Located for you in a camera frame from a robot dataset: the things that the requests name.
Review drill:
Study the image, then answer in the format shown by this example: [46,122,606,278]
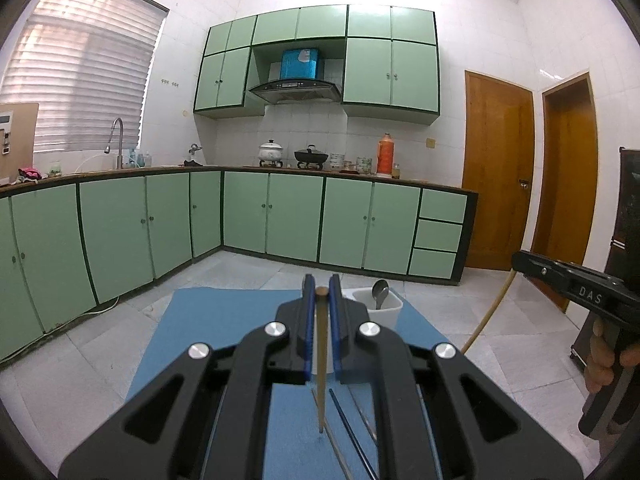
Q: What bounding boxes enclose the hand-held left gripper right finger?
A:
[329,274,583,480]

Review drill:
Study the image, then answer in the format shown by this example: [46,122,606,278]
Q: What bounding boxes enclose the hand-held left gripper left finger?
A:
[59,274,317,480]

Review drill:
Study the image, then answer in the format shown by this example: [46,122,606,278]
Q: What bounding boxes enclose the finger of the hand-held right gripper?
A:
[511,251,573,293]

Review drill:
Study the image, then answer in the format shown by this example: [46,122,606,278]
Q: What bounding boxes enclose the white plastic utensil holder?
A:
[311,287,404,377]

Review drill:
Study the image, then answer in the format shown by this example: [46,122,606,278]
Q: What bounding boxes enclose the small silver spoon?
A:
[371,279,391,311]

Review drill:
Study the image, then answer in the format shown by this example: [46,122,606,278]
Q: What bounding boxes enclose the bamboo chopstick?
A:
[461,271,517,356]
[316,286,328,435]

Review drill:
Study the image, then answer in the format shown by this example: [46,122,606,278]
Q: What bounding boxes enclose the grey chopstick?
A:
[349,391,378,440]

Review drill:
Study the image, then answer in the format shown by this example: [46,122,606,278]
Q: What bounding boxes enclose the dark blue chopstick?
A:
[331,396,376,480]

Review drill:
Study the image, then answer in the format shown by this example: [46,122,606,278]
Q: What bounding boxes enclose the light wooden chopsticks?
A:
[312,389,352,480]

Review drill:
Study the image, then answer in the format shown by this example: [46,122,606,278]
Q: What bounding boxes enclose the person's right hand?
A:
[584,319,640,397]

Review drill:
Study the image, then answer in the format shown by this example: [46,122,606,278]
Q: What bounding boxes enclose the blue tablecloth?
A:
[124,287,451,480]

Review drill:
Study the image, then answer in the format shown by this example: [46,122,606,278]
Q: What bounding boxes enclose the plain wooden door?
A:
[530,71,600,313]

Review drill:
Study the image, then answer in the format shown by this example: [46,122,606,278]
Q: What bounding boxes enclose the green drawer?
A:
[414,218,463,253]
[419,188,468,224]
[409,248,458,279]

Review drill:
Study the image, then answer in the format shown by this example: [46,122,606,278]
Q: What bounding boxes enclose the black wok with lid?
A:
[293,145,330,168]

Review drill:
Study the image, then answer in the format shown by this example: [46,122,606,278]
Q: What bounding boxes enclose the orange thermos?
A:
[376,133,394,177]

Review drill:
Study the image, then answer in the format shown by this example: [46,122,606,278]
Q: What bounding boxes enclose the white cooking pot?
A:
[258,140,285,166]

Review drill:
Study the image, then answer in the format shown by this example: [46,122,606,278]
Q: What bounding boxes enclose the green base cabinets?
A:
[0,166,480,363]

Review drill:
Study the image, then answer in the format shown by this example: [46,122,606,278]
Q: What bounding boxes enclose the black range hood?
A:
[248,80,342,106]

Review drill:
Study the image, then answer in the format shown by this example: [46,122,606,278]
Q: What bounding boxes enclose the blue box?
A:
[279,48,321,81]

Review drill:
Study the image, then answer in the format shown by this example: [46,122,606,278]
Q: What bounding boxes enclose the metal faucet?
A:
[104,118,125,168]

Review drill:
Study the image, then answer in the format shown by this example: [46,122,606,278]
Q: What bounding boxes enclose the window blind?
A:
[0,0,170,153]

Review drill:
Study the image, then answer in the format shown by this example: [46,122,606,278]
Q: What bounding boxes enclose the wooden door with handle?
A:
[461,70,536,272]

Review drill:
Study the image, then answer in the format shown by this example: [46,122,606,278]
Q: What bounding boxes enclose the green wall cabinets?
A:
[193,4,442,128]

